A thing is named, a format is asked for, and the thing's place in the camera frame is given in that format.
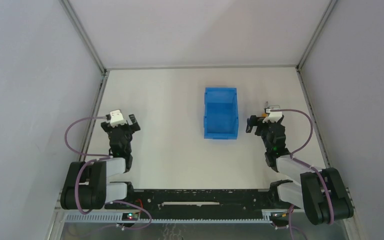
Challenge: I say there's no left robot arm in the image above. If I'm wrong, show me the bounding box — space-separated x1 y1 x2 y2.
60 110 141 215

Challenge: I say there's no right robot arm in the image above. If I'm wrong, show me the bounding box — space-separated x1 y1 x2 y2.
246 113 355 225

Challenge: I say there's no blue plastic bin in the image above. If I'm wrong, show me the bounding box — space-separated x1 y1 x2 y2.
203 87 239 140

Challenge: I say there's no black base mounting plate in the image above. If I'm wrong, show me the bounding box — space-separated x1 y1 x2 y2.
104 189 290 218

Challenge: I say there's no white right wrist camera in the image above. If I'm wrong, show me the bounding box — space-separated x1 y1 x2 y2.
262 105 283 123

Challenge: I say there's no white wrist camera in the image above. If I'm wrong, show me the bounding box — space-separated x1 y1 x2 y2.
106 109 128 127
262 105 283 123

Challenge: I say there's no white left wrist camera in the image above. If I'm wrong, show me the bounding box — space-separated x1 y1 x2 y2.
106 109 128 127

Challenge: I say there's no aluminium frame rail back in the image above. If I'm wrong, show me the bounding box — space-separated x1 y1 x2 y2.
106 64 297 72

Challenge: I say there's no aluminium frame rail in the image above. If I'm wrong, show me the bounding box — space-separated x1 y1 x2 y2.
106 64 297 72
59 0 110 160
296 0 338 167

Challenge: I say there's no grey slotted cable duct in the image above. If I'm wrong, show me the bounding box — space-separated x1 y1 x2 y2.
65 212 272 224

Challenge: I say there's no aluminium frame rail left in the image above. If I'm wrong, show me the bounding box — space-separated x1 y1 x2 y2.
59 0 110 160

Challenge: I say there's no aluminium frame rail right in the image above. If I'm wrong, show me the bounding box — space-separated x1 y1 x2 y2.
296 0 338 167

